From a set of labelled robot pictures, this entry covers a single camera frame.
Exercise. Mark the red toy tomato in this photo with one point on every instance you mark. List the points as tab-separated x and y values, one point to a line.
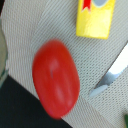
55	78

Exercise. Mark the knife with wooden handle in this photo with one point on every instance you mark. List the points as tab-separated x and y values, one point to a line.
118	66

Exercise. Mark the beige woven placemat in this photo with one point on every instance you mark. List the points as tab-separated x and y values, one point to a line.
27	24

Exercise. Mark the pale green gripper finger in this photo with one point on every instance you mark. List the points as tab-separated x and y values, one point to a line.
3	56

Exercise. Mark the yellow butter block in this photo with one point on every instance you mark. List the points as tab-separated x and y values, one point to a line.
94	18

